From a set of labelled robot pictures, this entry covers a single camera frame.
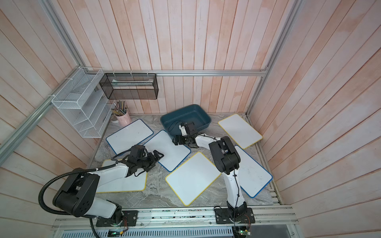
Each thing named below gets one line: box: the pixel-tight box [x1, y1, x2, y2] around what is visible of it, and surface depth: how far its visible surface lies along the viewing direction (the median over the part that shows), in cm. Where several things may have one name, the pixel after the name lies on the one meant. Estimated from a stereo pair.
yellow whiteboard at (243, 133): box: [217, 113, 263, 150], surface depth 120 cm
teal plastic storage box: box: [160, 104, 212, 138], surface depth 120 cm
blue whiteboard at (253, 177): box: [234, 145, 273, 199], surface depth 89 cm
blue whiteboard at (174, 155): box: [143, 129, 191, 172], surface depth 100 cm
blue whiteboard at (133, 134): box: [105, 119, 154, 156], surface depth 110 cm
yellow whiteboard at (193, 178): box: [165, 151, 222, 207], surface depth 87 cm
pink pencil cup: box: [111, 100, 132, 127], surface depth 109 cm
